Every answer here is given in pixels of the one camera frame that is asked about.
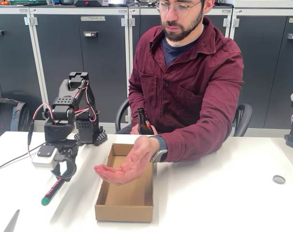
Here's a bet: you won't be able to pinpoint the black red marker green cap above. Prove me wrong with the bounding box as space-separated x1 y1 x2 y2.
41 169 69 206

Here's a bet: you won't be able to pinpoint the brown glass beer bottle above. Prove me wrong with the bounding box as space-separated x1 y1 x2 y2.
136 107 156 135

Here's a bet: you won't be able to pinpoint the right forearm maroon sleeve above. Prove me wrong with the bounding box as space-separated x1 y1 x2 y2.
128 96 147 129

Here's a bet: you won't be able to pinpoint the left forearm maroon sleeve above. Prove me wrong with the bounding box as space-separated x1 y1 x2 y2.
158 113 241 163

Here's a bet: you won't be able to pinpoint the person's left hand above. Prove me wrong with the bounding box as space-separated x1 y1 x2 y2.
93 135 154 186

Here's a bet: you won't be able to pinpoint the person's right hand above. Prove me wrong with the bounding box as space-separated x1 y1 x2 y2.
131 125 159 135

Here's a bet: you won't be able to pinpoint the grey black backpack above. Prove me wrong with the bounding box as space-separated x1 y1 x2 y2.
0 98 32 143

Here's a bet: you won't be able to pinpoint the open brown cardboard box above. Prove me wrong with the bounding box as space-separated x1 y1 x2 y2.
94 143 154 223

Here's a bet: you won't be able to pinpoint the grey flat laptop corner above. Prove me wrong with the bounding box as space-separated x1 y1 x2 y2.
2 209 21 232

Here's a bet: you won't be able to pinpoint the bearded man maroon overshirt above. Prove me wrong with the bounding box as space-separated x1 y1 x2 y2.
128 0 245 163

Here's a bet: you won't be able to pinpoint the black device red logo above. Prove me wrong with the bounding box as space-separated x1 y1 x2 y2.
73 0 110 7

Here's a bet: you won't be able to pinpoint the green flat box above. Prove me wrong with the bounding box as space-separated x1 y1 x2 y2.
10 0 47 5

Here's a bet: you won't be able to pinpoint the silver flat device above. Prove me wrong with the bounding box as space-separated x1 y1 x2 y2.
108 0 128 7

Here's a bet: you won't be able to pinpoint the silver bottle cap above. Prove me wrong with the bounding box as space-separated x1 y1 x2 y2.
272 174 286 185

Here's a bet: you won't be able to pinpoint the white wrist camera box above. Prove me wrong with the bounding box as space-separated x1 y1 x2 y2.
31 144 59 170

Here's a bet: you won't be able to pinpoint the red white servo wire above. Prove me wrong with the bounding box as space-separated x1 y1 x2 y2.
27 103 53 159

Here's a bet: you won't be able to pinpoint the black camera USB cable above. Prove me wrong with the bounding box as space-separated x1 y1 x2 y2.
0 141 77 182

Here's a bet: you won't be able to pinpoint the silver smartwatch grey strap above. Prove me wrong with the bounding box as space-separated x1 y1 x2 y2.
150 135 168 163

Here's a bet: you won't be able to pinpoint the round wire-rim glasses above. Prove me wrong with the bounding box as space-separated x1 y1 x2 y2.
155 0 203 18

